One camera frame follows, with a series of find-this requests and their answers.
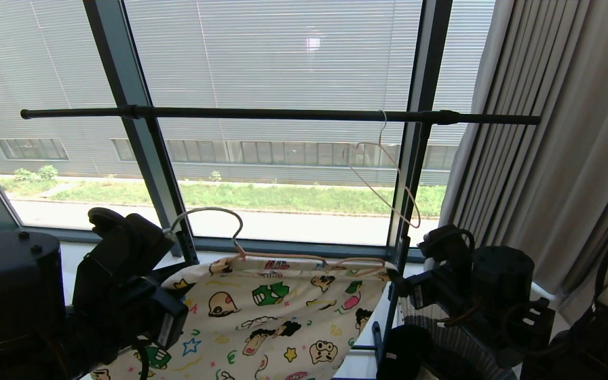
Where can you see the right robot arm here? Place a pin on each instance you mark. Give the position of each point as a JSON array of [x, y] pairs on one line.
[[499, 274]]

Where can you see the cream printed garment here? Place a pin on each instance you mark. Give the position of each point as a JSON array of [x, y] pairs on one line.
[[283, 316]]

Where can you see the black garment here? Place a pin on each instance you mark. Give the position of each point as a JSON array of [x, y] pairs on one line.
[[404, 353]]

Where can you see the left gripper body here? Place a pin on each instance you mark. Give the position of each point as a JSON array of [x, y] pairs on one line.
[[103, 295]]

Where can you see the pink clothes hanger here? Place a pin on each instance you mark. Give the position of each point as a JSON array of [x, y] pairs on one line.
[[283, 256], [381, 132]]

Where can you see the white laundry basket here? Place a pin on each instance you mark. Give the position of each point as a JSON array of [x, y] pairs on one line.
[[452, 343]]

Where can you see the beige curtain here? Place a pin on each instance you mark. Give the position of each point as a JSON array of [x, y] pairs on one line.
[[547, 132]]

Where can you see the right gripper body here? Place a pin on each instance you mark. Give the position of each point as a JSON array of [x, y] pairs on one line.
[[457, 290]]

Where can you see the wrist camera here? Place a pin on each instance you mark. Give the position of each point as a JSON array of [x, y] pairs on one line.
[[164, 322], [423, 295]]

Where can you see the black clothes rack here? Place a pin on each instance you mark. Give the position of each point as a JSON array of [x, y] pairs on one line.
[[283, 113]]

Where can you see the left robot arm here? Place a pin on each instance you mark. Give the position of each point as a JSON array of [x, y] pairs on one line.
[[13, 290]]

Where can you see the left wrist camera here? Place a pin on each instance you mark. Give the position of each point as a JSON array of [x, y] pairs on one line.
[[164, 322]]

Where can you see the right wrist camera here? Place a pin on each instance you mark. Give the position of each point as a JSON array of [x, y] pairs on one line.
[[423, 295]]

